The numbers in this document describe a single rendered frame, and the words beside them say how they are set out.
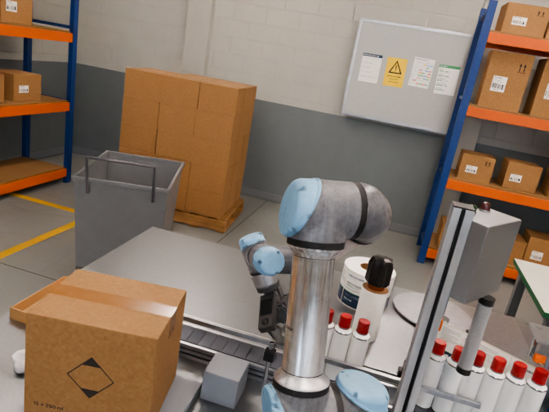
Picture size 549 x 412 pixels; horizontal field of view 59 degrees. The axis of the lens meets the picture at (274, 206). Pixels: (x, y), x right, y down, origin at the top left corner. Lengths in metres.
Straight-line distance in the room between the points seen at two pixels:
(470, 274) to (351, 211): 0.35
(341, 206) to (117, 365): 0.62
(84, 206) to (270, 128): 3.09
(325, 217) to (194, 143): 3.81
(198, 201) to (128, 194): 1.57
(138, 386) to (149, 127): 3.80
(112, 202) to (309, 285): 2.52
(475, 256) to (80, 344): 0.89
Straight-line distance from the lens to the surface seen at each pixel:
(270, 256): 1.27
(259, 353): 1.55
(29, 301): 1.81
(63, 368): 1.26
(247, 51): 6.03
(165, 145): 4.79
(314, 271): 0.95
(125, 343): 1.16
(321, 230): 0.92
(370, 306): 1.67
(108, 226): 3.43
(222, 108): 4.57
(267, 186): 6.08
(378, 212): 0.97
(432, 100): 5.60
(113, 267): 2.08
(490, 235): 1.16
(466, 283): 1.18
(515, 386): 1.50
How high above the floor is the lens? 1.75
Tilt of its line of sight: 17 degrees down
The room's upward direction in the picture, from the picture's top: 10 degrees clockwise
